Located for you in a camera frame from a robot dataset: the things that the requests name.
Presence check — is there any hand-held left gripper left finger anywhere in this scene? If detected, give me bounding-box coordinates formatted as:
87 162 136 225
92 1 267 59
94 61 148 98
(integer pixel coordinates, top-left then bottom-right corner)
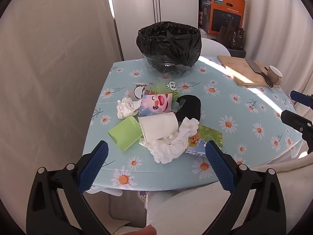
26 140 110 235

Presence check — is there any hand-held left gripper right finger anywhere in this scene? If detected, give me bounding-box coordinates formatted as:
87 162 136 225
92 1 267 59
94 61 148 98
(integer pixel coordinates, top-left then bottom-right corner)
203 140 286 235

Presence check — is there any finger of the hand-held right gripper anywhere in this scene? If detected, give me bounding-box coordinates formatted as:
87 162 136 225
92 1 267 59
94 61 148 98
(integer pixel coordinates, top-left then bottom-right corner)
290 90 313 108
280 110 313 134

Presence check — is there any small white tissue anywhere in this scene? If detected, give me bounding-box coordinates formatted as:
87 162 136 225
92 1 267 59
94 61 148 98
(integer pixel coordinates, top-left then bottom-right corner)
116 97 142 119

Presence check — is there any clear green-label plastic cup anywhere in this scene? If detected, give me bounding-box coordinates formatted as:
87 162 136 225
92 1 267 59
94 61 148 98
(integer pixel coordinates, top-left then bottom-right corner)
132 81 181 101

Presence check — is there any clear bin with black bag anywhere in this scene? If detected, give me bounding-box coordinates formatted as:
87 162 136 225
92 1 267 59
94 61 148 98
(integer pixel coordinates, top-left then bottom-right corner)
136 21 202 77

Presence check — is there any green snack packet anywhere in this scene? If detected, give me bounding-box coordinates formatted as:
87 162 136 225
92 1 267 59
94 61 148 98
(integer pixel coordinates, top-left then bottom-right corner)
184 125 223 157

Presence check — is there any beige ceramic cup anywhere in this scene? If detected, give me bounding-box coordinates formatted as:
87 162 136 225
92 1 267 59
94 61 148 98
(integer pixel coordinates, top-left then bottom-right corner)
266 65 283 85

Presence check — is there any green paper box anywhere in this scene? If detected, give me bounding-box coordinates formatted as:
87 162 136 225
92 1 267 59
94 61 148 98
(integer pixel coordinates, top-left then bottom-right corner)
107 117 143 153

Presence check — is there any large crumpled white tissue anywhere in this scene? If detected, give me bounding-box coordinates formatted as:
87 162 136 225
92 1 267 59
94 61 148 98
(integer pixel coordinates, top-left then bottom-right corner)
139 117 200 164

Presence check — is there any white chair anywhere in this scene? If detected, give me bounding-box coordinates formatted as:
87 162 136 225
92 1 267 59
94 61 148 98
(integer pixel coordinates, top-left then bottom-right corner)
145 149 313 235
201 38 231 57

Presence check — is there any black curved wrapper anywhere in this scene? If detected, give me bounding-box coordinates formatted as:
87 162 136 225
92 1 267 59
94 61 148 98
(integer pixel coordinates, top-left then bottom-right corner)
175 94 202 123

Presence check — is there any wooden cutting board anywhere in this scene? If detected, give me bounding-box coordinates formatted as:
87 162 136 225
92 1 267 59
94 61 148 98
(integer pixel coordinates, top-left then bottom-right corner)
217 55 280 87

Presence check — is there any white paper cup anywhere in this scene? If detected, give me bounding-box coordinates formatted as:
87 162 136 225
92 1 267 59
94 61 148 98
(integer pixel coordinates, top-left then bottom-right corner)
138 112 179 143

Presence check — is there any white curtain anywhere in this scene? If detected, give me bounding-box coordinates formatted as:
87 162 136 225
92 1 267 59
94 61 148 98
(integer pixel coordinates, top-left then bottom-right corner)
243 0 313 97

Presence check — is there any brown leather bag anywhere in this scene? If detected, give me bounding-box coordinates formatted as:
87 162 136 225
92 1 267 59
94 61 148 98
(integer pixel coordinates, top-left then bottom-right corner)
218 25 236 49
234 28 245 49

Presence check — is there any pink cartoon snack packet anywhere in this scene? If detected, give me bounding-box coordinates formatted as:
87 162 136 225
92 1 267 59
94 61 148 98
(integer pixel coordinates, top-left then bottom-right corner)
139 93 173 116

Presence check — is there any beige curtain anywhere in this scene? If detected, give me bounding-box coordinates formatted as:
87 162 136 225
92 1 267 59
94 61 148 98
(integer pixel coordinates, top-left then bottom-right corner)
0 0 124 216

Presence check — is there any orange cardboard box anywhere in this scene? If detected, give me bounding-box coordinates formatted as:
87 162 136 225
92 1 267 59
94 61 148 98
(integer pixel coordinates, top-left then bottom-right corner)
199 0 246 35

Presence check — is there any white cabinet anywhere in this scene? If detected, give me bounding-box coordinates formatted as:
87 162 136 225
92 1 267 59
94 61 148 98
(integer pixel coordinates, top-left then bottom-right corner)
109 0 200 61

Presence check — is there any cleaver with black handle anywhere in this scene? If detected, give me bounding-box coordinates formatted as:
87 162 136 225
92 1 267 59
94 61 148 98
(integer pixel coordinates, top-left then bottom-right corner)
245 58 274 88

